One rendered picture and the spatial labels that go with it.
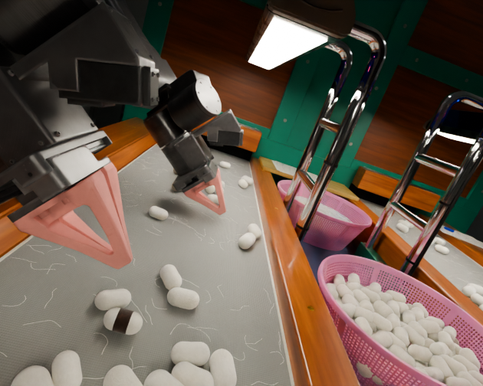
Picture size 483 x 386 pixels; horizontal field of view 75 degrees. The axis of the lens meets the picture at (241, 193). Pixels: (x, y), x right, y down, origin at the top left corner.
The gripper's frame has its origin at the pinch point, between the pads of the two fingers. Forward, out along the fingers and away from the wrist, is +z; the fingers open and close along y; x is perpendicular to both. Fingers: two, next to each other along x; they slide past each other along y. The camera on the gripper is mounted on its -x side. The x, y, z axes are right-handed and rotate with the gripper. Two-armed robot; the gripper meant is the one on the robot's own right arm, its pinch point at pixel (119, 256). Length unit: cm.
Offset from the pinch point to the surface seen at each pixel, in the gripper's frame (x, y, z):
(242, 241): -4.1, 21.2, 13.8
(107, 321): 4.3, -0.5, 4.4
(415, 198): -51, 81, 58
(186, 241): 2.4, 18.9, 8.5
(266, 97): -22, 88, 2
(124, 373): 1.8, -5.5, 6.1
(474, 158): -45, 31, 25
